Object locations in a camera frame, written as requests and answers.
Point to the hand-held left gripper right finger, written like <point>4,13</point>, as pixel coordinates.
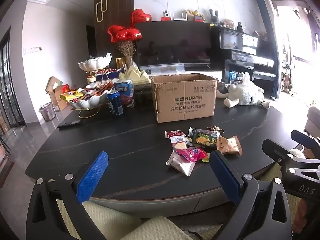
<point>225,177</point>

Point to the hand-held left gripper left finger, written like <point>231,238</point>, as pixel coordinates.
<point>93,177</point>

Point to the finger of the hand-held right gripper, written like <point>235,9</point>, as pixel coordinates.
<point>273,151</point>
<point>306,138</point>

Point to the brown candy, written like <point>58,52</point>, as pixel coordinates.
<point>215,129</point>

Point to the brown cardboard box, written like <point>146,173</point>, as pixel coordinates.
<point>185,100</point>

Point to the pile of assorted red snacks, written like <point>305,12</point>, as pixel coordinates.
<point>96,91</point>

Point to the person's right hand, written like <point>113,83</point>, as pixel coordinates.
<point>303,217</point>

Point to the grey sofa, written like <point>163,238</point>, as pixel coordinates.
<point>313,120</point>

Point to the small green candy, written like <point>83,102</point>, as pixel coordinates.
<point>205,159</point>

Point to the orange beige snack packet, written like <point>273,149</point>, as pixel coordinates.
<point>228,146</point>

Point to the pink snack packet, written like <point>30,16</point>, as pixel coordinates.
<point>191,154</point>

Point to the green snack packet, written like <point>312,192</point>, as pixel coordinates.
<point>203,140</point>

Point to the white snack packet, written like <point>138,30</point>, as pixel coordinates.
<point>181,167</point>

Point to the cream textured cushion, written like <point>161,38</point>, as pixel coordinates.
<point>117,220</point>

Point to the white cracker packet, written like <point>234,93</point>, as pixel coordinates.
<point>178,145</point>

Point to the black remote control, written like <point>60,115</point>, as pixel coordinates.
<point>70,124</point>

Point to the white plush sheep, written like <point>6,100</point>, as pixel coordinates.
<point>246,95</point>

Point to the piano stool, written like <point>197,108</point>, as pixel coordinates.
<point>263,76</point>

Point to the blue soda can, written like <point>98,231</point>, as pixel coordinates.
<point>115,103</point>

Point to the grey trash bin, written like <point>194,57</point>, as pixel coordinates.
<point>47,112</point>

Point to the yellow snack packet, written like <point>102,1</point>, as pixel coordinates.
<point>71,95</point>

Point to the blue bag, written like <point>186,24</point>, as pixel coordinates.
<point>233,76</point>

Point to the open cardboard box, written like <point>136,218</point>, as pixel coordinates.
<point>56,97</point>

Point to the blue snack canister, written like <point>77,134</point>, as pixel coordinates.
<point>126,92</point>

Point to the small red box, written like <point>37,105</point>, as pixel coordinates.
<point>66,89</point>

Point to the blue curtain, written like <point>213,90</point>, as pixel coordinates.
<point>271,42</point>

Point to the small black box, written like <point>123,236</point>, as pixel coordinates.
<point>143,88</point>

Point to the blue snack box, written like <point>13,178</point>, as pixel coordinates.
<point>110,75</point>

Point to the black piano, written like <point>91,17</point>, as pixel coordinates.
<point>240,52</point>

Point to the white shell tiered stand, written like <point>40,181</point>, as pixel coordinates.
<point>92,63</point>

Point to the gold paper bag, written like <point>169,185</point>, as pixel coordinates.
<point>120,63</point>

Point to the clear plastic container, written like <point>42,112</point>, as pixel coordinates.
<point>166,69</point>

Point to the black metronome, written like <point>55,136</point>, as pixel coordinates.
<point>240,28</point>

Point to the black framed glass door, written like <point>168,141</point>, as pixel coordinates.
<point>7,80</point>

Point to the dried flower bouquet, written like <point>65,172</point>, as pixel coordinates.
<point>127,48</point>

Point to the brown plush toy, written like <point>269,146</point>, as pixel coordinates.
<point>228,23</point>

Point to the black television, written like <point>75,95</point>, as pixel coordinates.
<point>172,45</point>

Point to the black rabbit figure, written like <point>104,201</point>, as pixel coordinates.
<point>213,17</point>

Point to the red desk clock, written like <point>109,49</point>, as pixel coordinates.
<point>199,19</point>

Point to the gold figurine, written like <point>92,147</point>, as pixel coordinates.
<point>193,13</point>

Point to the white router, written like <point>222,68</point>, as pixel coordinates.
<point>180,18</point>

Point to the wall switch panel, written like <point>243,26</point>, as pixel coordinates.
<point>32,49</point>

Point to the gold wall ornament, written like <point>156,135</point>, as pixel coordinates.
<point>101,7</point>

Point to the white camera with red base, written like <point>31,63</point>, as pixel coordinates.
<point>165,15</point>

